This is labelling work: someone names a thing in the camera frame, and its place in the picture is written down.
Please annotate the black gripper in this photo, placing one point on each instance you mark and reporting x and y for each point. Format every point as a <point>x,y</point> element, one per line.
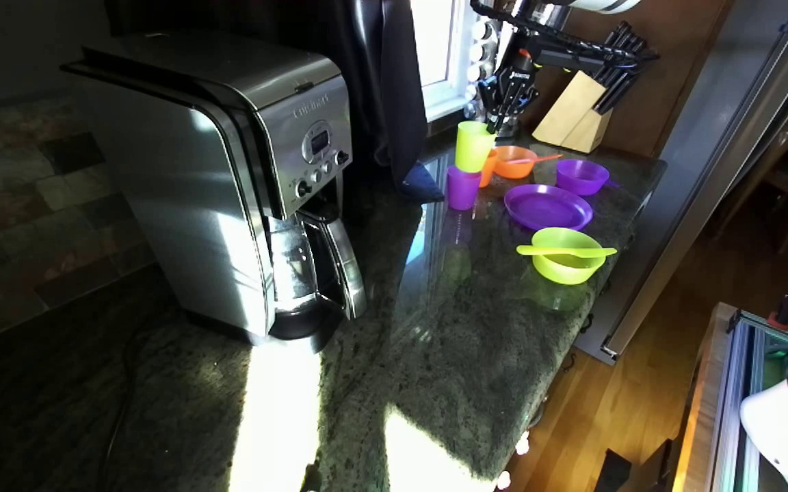
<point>518,72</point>

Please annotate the green plastic cup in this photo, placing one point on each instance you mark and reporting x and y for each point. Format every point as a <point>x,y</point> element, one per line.
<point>473,146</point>

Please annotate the purple plastic cup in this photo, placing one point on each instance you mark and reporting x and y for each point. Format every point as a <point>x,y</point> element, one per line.
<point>462,188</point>

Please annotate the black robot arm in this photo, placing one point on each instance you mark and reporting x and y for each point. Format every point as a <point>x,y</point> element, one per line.
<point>576,31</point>

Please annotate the orange plastic bowl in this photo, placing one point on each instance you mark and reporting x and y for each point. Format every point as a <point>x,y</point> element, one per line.
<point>516,164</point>

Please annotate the chrome spice rack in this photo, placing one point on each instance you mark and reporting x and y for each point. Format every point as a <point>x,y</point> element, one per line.
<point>481,50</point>

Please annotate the wooden knife block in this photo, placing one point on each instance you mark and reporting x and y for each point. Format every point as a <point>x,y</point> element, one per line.
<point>576,117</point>

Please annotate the purple plastic bowl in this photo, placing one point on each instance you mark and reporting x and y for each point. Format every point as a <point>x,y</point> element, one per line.
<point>583,176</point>

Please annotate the purple plastic plate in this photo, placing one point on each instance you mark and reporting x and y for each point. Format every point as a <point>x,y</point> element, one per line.
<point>547,209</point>

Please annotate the green plastic spoon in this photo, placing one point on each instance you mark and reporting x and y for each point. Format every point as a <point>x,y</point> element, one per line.
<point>561,250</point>

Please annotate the green plastic bowl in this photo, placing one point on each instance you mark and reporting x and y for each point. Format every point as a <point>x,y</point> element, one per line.
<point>563,266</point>

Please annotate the stainless steel refrigerator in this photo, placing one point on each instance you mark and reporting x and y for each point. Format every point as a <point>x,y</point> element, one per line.
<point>711,164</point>

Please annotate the glass coffee carafe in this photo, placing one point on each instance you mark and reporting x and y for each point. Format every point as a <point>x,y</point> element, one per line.
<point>306,262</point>

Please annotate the stainless steel coffee maker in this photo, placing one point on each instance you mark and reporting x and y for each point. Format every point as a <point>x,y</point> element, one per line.
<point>191,180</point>

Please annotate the glass tank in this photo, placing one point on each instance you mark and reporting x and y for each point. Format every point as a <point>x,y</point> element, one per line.
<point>730,390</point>

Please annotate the white window frame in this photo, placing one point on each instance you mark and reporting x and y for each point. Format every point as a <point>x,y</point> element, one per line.
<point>438,54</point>

